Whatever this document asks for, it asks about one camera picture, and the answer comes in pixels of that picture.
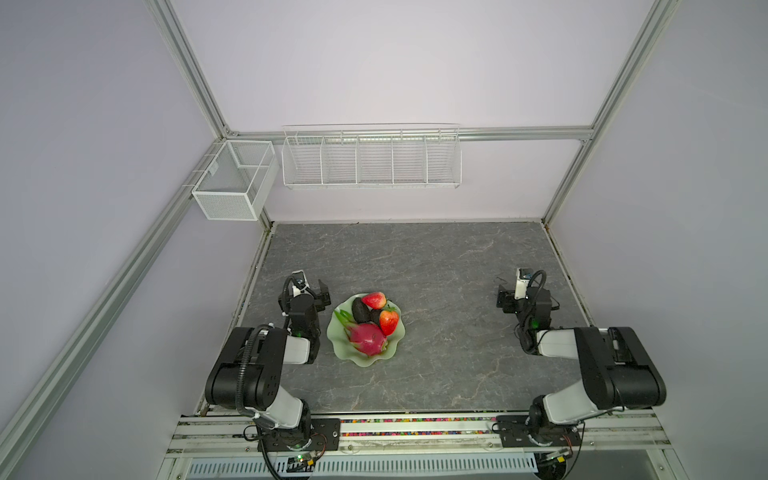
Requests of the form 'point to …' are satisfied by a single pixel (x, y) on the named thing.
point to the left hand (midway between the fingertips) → (306, 285)
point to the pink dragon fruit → (367, 338)
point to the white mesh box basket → (238, 179)
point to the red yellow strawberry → (375, 300)
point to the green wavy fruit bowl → (345, 349)
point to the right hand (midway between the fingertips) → (518, 287)
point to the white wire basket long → (371, 156)
